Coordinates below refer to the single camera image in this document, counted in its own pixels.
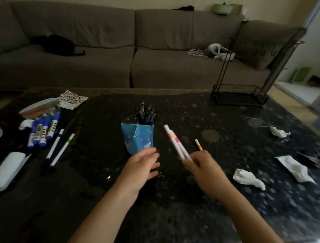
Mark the person's right hand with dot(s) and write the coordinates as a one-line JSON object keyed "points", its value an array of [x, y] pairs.
{"points": [[210, 175]]}

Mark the person's left hand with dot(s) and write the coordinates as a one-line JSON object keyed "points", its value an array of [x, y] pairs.
{"points": [[137, 170]]}

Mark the blue pen holder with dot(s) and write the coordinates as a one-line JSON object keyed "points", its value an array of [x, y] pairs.
{"points": [[137, 140]]}

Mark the bunch of black pens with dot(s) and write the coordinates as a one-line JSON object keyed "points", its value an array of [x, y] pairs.
{"points": [[145, 116]]}

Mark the person's left forearm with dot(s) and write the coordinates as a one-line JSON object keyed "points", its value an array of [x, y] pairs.
{"points": [[102, 220]]}

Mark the person's right forearm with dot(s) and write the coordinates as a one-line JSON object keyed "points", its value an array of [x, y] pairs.
{"points": [[250, 220]]}

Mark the long crumpled white tissue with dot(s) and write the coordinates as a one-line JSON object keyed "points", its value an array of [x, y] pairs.
{"points": [[246, 177]]}

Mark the clear plastic piece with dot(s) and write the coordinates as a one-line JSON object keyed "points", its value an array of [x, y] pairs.
{"points": [[255, 122]]}

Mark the thin white fineliner green band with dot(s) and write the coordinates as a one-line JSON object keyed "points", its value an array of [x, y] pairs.
{"points": [[62, 150]]}

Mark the knotted crumpled white tissue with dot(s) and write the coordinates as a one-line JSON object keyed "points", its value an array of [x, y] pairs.
{"points": [[278, 132]]}

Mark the thin white fineliner blue band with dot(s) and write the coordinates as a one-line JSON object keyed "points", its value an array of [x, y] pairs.
{"points": [[55, 144]]}

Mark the blue capped white marker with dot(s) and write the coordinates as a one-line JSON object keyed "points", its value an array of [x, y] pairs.
{"points": [[53, 127], [44, 132], [38, 132], [32, 135]]}

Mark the colourful sticker sheet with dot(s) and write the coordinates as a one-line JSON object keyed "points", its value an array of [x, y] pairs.
{"points": [[72, 100]]}

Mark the grey fabric sofa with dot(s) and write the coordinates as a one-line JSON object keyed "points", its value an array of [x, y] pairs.
{"points": [[175, 70]]}

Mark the small crumpled white tissue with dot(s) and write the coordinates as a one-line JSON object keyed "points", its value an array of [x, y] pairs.
{"points": [[26, 124]]}

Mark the white low platform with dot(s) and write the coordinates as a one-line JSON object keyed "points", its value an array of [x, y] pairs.
{"points": [[300, 91]]}

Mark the white folded paper towel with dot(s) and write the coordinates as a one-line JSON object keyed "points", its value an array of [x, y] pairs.
{"points": [[11, 170]]}

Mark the white headset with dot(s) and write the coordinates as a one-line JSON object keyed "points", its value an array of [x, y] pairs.
{"points": [[215, 48]]}

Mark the green box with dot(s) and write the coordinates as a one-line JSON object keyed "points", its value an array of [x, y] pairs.
{"points": [[302, 75]]}

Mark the black bag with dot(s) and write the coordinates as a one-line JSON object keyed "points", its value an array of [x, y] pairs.
{"points": [[58, 45]]}

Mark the pale green bag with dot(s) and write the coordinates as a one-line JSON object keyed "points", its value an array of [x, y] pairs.
{"points": [[222, 8]]}

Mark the black cloth item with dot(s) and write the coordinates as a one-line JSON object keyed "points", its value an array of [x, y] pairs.
{"points": [[186, 8]]}

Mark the brown cardboard box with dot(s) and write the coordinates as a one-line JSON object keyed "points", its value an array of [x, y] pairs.
{"points": [[237, 8]]}

